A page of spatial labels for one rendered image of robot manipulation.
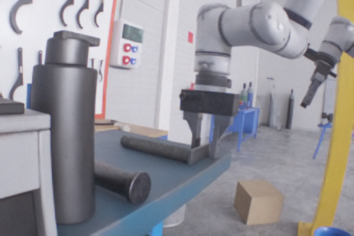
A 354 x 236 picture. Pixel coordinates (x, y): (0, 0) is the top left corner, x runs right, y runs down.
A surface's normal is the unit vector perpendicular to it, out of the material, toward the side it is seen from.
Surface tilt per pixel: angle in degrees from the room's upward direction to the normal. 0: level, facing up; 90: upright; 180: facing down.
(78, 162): 90
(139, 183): 89
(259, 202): 90
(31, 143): 90
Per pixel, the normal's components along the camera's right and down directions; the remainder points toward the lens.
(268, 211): 0.07, 0.07
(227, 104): -0.48, 0.01
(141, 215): 0.87, 0.10
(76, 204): 0.67, 0.10
